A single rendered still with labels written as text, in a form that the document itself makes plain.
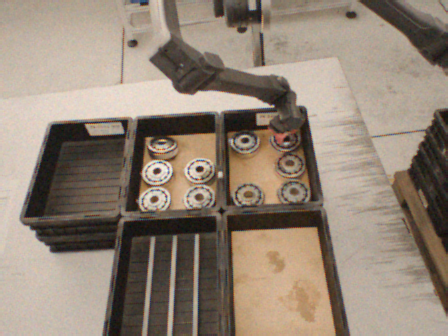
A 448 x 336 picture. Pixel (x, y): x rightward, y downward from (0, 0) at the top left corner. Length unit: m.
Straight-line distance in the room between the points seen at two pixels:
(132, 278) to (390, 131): 1.89
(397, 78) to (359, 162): 1.48
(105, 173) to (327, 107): 0.92
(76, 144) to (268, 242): 0.79
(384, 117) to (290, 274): 1.72
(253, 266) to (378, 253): 0.43
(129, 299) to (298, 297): 0.47
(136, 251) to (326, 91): 1.04
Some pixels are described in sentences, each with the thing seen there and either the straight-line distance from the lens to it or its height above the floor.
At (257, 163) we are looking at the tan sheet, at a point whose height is 0.83.
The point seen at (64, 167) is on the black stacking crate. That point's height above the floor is 0.83.
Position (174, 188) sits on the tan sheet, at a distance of 1.43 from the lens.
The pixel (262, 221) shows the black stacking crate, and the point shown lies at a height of 0.88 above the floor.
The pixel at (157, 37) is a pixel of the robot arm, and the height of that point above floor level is 1.43.
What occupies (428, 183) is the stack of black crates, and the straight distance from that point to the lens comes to 2.20.
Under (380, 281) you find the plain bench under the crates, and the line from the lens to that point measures 1.45.
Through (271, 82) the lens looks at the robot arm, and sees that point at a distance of 1.24.
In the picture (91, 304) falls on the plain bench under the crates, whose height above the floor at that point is 0.70.
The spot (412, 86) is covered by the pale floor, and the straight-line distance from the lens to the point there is 3.04.
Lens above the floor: 2.01
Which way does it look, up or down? 54 degrees down
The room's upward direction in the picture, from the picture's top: 6 degrees counter-clockwise
